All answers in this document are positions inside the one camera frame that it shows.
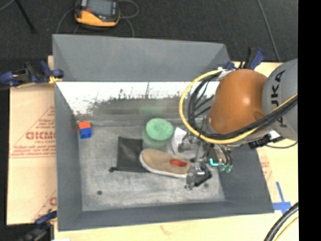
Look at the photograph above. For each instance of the brown cardboard board red print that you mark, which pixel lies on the brown cardboard board red print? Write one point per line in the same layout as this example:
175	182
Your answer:
30	114

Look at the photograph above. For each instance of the red and blue toy block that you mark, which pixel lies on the red and blue toy block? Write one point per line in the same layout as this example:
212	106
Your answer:
85	130

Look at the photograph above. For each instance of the black cloth pouch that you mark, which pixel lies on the black cloth pouch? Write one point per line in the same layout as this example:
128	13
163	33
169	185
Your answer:
129	154

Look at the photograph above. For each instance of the white box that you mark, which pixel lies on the white box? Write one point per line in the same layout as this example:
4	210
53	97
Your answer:
178	139

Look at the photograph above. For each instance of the black cylinder on white bracket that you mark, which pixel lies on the black cylinder on white bracket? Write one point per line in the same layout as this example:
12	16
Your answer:
259	142

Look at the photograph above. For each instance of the clear jar with green lid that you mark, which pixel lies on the clear jar with green lid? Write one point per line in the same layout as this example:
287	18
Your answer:
159	129

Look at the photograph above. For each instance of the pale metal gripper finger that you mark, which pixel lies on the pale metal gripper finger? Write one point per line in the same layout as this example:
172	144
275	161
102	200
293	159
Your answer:
204	178
192	178

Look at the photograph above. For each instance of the tan slip-on shoe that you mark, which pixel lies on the tan slip-on shoe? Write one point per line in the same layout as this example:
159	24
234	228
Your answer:
160	163

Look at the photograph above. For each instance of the grey metal bin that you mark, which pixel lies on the grey metal bin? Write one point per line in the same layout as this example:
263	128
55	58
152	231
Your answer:
140	59

